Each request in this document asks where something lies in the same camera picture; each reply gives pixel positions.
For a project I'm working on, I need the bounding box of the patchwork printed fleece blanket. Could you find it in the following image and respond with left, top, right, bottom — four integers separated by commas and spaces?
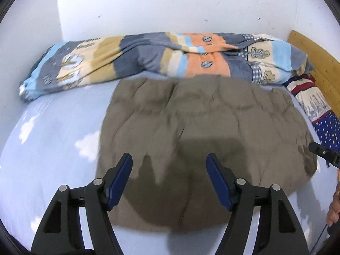
19, 32, 315, 103

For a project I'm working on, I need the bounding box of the olive quilted hooded jacket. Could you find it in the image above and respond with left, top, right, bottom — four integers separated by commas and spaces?
96, 75, 318, 231

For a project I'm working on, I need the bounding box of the person's right hand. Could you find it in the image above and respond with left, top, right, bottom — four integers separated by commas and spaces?
326, 182, 340, 227

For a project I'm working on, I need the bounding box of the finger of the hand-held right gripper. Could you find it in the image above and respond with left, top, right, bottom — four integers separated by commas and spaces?
309, 141, 340, 169

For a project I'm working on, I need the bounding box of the light blue cloud bed sheet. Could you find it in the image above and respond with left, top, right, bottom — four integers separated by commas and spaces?
0, 70, 340, 255

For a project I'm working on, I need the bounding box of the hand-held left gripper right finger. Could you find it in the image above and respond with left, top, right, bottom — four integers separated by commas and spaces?
206, 153, 310, 255

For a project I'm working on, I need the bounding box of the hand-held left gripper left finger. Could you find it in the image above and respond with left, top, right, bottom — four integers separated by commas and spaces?
30, 153, 133, 255

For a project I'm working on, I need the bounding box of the wooden headboard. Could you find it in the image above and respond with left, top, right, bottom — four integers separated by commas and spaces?
288, 30, 340, 109

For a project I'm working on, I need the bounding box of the navy star printed pillow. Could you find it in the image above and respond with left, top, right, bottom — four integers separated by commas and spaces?
283, 74, 340, 154

